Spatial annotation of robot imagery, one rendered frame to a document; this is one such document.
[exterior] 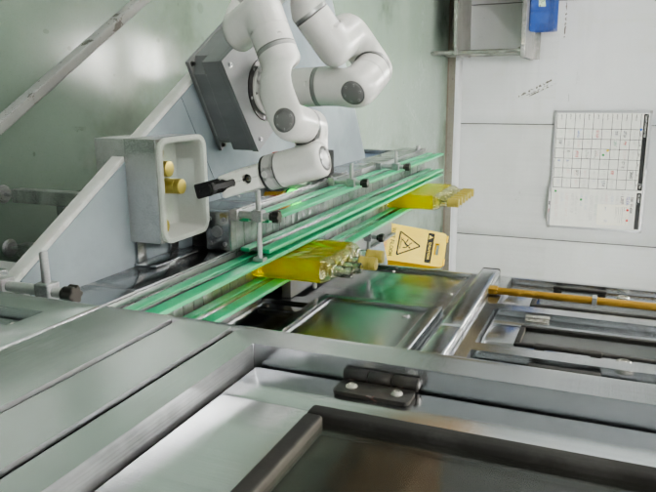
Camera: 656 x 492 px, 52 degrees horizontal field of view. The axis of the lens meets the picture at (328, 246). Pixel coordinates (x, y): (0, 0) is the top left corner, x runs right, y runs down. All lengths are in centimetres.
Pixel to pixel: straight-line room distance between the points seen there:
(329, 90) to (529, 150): 586
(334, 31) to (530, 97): 586
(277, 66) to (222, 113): 38
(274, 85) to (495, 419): 97
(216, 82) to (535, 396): 129
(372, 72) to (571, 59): 580
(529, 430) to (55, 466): 30
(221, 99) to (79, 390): 124
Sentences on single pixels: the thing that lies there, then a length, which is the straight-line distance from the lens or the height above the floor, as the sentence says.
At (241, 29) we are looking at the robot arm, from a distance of 148.
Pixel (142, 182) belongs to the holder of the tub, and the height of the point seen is 79.
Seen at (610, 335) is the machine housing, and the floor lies 173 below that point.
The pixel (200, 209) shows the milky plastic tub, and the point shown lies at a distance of 160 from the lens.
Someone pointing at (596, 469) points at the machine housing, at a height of 170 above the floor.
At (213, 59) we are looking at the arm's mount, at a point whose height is 82.
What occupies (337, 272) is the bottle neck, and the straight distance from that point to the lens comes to 162.
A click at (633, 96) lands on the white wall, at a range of 733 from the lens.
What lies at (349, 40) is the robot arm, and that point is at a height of 112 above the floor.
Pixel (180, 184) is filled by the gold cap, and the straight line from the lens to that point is 154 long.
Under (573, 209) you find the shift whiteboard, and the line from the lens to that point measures 742.
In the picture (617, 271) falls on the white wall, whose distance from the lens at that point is 756.
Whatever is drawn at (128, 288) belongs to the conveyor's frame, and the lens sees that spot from 137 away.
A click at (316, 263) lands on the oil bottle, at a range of 163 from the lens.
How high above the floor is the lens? 170
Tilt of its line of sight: 22 degrees down
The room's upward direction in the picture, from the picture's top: 95 degrees clockwise
